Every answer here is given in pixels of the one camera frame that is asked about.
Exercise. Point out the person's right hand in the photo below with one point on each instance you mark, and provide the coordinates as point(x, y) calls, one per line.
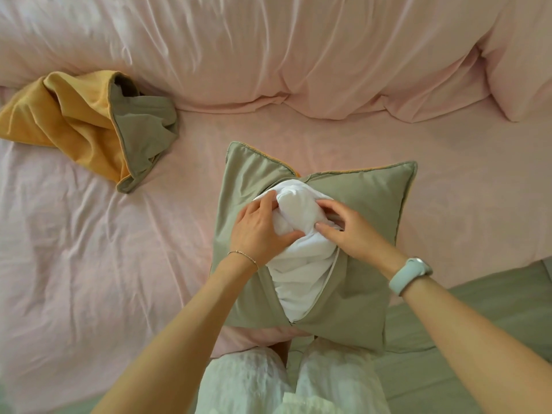
point(358, 237)

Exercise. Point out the white pillow insert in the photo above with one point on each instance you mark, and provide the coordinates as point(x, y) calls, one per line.
point(302, 263)

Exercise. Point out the pink bed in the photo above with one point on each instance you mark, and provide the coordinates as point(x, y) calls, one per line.
point(86, 254)

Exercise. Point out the grey and orange pillowcase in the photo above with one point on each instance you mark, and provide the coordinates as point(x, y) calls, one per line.
point(358, 189)
point(73, 116)

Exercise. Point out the person's white shorts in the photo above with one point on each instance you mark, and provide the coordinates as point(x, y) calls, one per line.
point(332, 379)

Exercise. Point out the person's right forearm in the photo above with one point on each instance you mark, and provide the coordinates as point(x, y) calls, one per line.
point(474, 353)

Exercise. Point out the person's left hand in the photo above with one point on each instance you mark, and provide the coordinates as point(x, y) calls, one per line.
point(256, 237)

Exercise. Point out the white smartwatch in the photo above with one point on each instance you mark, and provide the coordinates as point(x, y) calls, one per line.
point(407, 275)

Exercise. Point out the pink pillow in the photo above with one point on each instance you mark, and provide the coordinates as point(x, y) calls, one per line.
point(522, 60)

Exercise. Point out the pink ruffled duvet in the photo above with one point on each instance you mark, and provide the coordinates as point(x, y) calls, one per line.
point(280, 47)

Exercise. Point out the person's left forearm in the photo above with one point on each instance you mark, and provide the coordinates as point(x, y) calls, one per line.
point(172, 344)

